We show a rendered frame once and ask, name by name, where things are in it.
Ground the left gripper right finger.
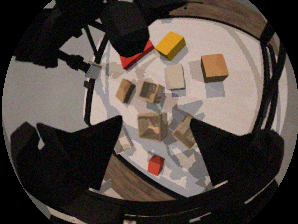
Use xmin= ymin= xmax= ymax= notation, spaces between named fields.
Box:
xmin=190 ymin=119 xmax=266 ymax=186

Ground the yellow rectangular block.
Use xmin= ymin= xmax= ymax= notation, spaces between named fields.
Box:
xmin=154 ymin=31 xmax=186 ymax=61

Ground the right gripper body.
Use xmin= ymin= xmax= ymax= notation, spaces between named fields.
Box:
xmin=45 ymin=0 xmax=150 ymax=57

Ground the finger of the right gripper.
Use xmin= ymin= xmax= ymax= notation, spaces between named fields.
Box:
xmin=133 ymin=0 xmax=186 ymax=27

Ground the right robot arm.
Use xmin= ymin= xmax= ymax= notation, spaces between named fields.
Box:
xmin=13 ymin=0 xmax=96 ymax=73

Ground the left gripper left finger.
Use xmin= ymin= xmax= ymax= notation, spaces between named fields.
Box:
xmin=36 ymin=115 xmax=122 ymax=190

